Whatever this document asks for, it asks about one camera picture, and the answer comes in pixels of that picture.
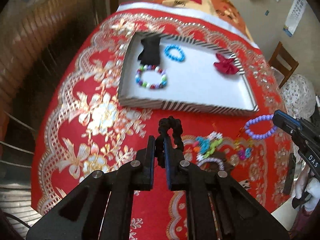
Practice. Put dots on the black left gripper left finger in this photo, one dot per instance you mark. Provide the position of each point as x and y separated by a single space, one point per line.
100 207

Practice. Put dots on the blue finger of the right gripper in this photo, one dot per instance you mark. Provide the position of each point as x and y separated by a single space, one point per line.
287 123

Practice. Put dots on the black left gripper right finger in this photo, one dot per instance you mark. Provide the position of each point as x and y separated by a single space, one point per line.
218 207

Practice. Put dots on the red satin bow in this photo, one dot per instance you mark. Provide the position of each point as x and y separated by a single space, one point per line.
225 66

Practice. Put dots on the black scrunchie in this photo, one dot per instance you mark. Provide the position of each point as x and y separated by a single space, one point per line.
172 128

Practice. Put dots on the black fabric bow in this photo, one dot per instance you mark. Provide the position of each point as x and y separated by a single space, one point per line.
150 54

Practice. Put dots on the white gloved hand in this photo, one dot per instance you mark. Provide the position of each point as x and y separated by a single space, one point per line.
307 182

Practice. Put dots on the white floral cushion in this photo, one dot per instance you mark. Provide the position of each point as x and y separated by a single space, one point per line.
299 97

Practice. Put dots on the leopard print hair bow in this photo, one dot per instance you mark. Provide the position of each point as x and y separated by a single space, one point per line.
245 184

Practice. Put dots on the brown scrunchie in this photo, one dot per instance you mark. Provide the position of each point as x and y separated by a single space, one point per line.
227 165

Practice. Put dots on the wooden chair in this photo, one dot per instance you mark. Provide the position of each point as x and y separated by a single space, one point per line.
283 63

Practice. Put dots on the red floral tablecloth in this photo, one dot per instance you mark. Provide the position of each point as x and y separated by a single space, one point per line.
86 129

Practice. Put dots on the striped white tray box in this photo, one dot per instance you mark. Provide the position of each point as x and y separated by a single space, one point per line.
193 83

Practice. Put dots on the cartoon love blanket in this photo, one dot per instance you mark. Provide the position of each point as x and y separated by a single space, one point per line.
222 9

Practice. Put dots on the brown wooden door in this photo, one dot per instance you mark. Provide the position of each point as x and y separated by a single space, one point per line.
39 39

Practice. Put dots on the wall calendar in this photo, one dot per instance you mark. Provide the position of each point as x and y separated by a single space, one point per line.
294 16

